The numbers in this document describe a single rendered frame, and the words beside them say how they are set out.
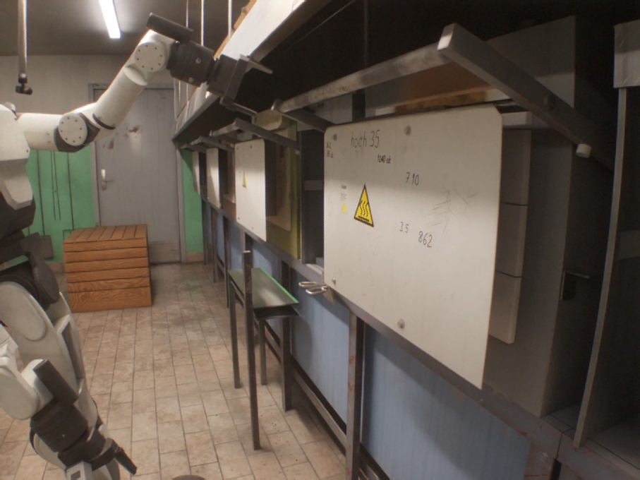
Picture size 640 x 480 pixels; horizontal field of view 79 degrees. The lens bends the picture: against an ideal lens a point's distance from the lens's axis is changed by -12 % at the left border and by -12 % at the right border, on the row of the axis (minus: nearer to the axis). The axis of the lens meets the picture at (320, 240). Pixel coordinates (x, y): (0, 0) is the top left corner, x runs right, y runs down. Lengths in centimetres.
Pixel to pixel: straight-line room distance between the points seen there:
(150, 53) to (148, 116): 454
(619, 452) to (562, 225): 34
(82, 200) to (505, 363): 513
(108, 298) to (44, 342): 298
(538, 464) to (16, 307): 104
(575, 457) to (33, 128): 128
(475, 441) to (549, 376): 34
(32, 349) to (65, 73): 475
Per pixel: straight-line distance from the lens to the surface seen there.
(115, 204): 551
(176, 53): 100
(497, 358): 83
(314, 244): 169
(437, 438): 117
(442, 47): 50
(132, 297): 401
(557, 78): 71
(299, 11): 77
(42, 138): 119
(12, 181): 105
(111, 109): 107
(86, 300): 405
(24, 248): 104
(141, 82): 105
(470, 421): 104
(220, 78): 101
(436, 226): 71
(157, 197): 549
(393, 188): 82
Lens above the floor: 126
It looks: 11 degrees down
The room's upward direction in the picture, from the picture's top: straight up
